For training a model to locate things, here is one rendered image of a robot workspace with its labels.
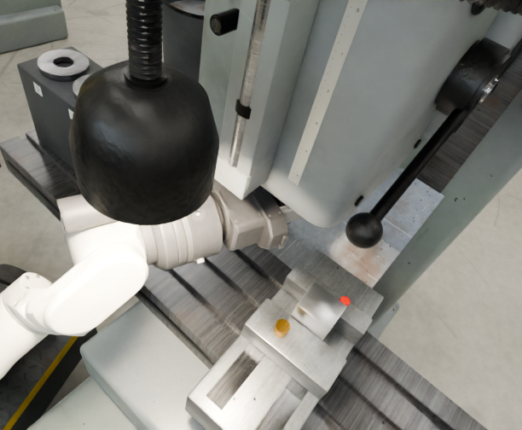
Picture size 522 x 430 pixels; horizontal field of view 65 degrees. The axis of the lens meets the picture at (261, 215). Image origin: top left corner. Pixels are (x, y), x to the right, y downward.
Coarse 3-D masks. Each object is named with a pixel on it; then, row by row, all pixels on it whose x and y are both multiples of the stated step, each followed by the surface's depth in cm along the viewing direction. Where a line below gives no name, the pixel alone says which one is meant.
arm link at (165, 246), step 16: (64, 208) 39; (80, 208) 39; (64, 224) 39; (80, 224) 39; (96, 224) 41; (112, 224) 42; (128, 224) 43; (160, 224) 43; (176, 224) 44; (80, 240) 41; (96, 240) 40; (112, 240) 40; (128, 240) 41; (144, 240) 43; (160, 240) 43; (176, 240) 44; (80, 256) 40; (144, 256) 43; (160, 256) 44; (176, 256) 44
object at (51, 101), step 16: (32, 64) 78; (48, 64) 76; (64, 64) 79; (80, 64) 78; (96, 64) 81; (32, 80) 76; (48, 80) 76; (64, 80) 76; (80, 80) 75; (32, 96) 80; (48, 96) 76; (64, 96) 74; (32, 112) 84; (48, 112) 80; (64, 112) 75; (48, 128) 84; (64, 128) 79; (48, 144) 89; (64, 144) 83; (64, 160) 88
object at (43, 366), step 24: (48, 336) 118; (72, 336) 120; (24, 360) 113; (48, 360) 114; (72, 360) 127; (0, 384) 108; (24, 384) 109; (48, 384) 117; (0, 408) 105; (24, 408) 108
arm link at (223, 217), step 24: (216, 192) 49; (264, 192) 51; (192, 216) 44; (216, 216) 46; (240, 216) 48; (264, 216) 48; (192, 240) 44; (216, 240) 46; (240, 240) 48; (264, 240) 50
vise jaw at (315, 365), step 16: (272, 304) 64; (256, 320) 62; (272, 320) 62; (288, 320) 63; (256, 336) 61; (272, 336) 61; (288, 336) 61; (304, 336) 62; (272, 352) 61; (288, 352) 60; (304, 352) 60; (320, 352) 60; (336, 352) 61; (288, 368) 60; (304, 368) 58; (320, 368) 59; (336, 368) 59; (304, 384) 60; (320, 384) 57
